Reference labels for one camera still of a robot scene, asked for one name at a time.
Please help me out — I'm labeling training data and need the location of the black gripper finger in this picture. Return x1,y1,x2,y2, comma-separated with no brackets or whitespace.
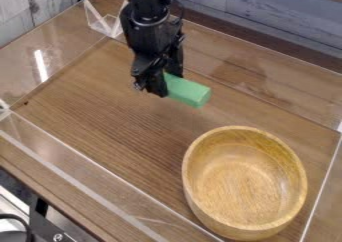
132,68,168,97
165,45,183,77

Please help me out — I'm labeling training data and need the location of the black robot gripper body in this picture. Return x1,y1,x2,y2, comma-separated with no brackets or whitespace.
118,4,184,74

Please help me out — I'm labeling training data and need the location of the green rectangular block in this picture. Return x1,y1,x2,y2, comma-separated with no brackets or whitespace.
164,73,211,108

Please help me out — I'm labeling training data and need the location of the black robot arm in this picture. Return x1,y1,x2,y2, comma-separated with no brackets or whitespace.
118,0,184,97

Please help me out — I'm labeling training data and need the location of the brown wooden bowl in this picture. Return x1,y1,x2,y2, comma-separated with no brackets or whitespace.
181,126,308,241

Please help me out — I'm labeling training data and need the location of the black table leg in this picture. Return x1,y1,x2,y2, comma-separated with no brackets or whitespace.
34,198,48,217

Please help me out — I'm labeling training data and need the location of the clear acrylic corner bracket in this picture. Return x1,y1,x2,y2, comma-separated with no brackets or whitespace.
82,0,122,39

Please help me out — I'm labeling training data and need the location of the clear acrylic tray wall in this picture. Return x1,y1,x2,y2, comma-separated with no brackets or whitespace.
0,100,223,242

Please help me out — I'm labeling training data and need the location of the black metal bracket with bolt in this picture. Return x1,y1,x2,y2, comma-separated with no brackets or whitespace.
29,211,84,242

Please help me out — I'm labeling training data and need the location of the black cable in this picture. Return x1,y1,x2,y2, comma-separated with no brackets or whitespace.
0,213,34,242

